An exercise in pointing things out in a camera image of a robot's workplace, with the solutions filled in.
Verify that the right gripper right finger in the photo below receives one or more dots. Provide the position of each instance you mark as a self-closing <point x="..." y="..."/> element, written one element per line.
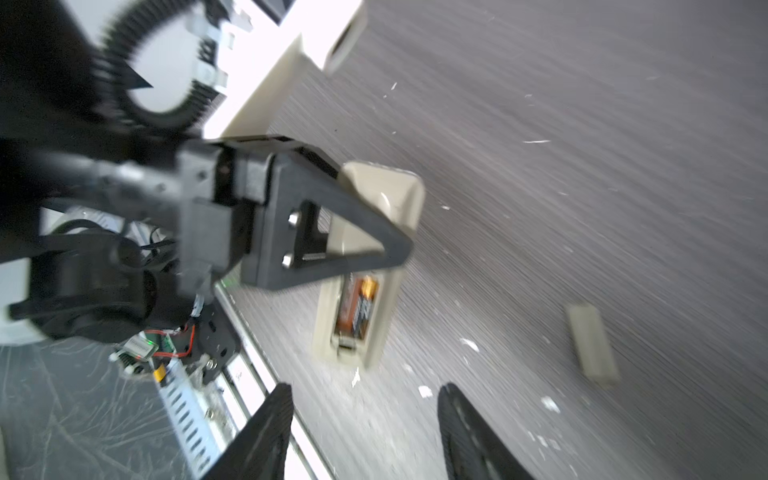
<point x="472" y="450"/>

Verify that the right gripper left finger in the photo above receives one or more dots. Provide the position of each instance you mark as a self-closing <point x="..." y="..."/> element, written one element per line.
<point x="259" y="450"/>

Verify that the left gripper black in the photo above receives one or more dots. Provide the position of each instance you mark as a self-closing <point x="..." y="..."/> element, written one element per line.
<point x="256" y="202"/>

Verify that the black AAA battery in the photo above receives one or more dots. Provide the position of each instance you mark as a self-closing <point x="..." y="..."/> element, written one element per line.
<point x="356" y="306"/>

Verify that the white remote control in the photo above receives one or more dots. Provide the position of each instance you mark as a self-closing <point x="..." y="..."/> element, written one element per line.
<point x="373" y="238"/>

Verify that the remote battery cover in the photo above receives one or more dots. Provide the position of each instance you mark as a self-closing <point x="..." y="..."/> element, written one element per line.
<point x="592" y="345"/>

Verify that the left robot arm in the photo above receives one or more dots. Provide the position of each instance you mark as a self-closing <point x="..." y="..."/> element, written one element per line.
<point x="138" y="172"/>

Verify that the white slotted cable duct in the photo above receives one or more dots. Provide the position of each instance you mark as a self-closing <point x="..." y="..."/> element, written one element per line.
<point x="193" y="420"/>

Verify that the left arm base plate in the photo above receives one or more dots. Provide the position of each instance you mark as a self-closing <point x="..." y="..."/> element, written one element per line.
<point x="216" y="339"/>

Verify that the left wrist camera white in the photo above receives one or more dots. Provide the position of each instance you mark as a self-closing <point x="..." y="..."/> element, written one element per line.
<point x="266" y="51"/>

